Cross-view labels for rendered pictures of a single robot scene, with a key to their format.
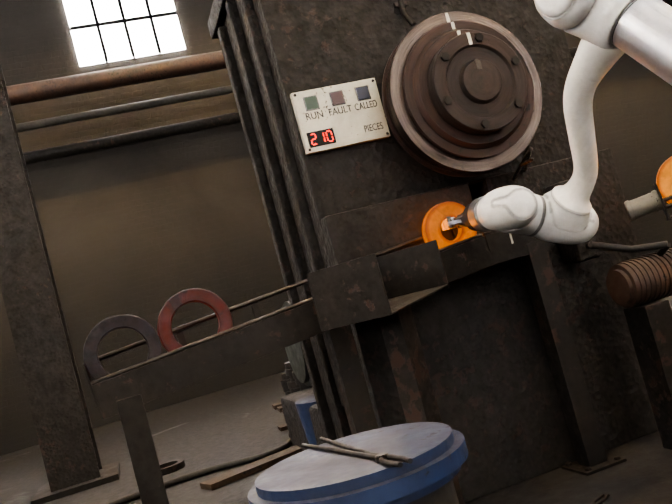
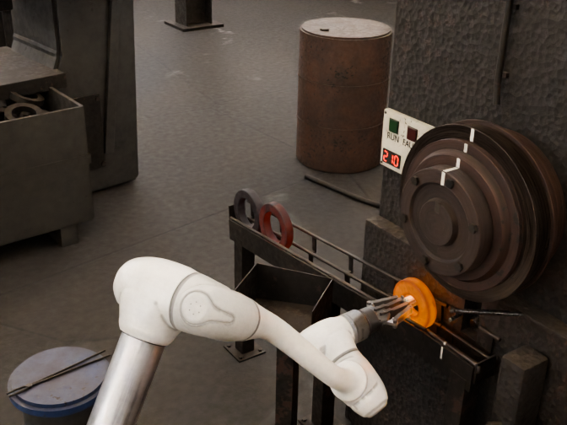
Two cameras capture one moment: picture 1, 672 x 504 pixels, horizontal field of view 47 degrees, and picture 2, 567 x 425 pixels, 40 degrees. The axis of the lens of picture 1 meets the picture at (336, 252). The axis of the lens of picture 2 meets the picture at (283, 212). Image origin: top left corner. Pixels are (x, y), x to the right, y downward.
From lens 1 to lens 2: 2.71 m
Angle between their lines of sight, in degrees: 75
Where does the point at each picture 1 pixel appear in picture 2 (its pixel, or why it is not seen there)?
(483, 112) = (432, 249)
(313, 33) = (422, 62)
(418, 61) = (421, 162)
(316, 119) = (393, 141)
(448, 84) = (415, 204)
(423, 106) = not seen: hidden behind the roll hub
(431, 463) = (22, 404)
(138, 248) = not seen: outside the picture
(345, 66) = (434, 107)
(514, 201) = not seen: hidden behind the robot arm
